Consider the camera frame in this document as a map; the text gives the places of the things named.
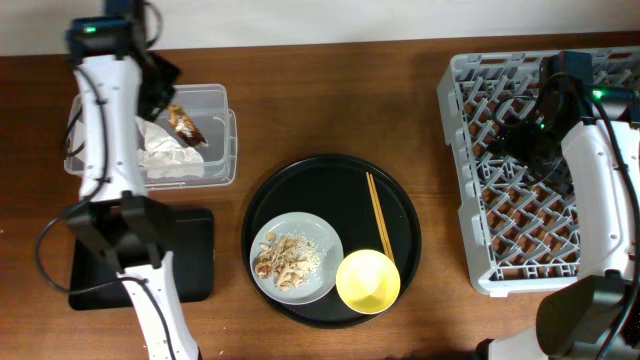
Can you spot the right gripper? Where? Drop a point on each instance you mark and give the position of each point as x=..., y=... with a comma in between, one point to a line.
x=509, y=141

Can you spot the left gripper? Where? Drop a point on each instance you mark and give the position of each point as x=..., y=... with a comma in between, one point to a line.
x=156, y=105

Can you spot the brown Nescafe Gold sachet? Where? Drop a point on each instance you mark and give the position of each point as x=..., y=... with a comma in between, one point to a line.
x=184, y=127

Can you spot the white tissue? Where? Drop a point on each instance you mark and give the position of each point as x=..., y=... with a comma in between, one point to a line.
x=162, y=156

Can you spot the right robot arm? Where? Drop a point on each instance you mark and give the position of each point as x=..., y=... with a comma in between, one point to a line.
x=582, y=137

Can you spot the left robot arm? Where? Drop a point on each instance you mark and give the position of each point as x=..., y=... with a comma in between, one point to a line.
x=120, y=80

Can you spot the grey dishwasher rack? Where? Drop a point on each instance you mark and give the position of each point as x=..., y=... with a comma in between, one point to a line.
x=517, y=238

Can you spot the clear plastic bin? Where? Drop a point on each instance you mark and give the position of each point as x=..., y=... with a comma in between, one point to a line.
x=207, y=106

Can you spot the wooden chopstick left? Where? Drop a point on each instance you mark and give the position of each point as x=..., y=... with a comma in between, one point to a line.
x=377, y=217

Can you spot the black rectangular tray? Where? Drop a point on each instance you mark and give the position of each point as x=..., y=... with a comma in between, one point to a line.
x=193, y=266

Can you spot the yellow bowl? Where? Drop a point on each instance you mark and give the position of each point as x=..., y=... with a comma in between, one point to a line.
x=368, y=282

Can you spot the grey plate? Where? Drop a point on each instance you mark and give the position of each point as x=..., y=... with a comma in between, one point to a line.
x=329, y=246

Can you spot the food scraps on plate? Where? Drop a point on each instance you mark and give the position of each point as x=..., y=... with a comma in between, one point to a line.
x=289, y=260

